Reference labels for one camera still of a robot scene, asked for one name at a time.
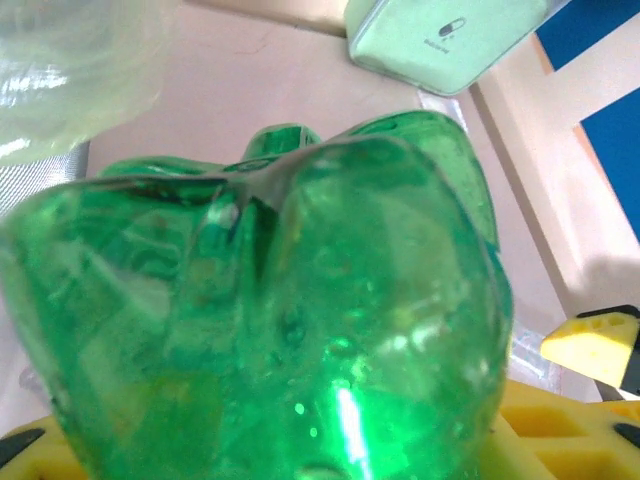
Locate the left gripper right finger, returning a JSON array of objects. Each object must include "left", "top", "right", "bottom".
[{"left": 494, "top": 304, "right": 640, "bottom": 480}]

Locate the flat clear plastic sachet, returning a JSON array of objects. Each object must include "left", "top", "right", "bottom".
[{"left": 417, "top": 89, "right": 471, "bottom": 131}]

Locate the aluminium side rail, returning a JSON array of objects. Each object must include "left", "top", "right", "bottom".
[{"left": 469, "top": 79, "right": 601, "bottom": 326}]

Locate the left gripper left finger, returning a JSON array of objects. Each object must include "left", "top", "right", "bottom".
[{"left": 0, "top": 415, "right": 101, "bottom": 480}]

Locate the metal mesh waste bin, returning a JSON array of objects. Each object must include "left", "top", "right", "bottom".
[{"left": 0, "top": 139, "right": 94, "bottom": 216}]

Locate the green plastic bottle yellow cap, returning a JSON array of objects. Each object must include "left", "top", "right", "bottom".
[{"left": 0, "top": 109, "right": 516, "bottom": 480}]

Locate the mint green fabric pouch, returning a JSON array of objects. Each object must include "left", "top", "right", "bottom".
[{"left": 343, "top": 0, "right": 571, "bottom": 96}]

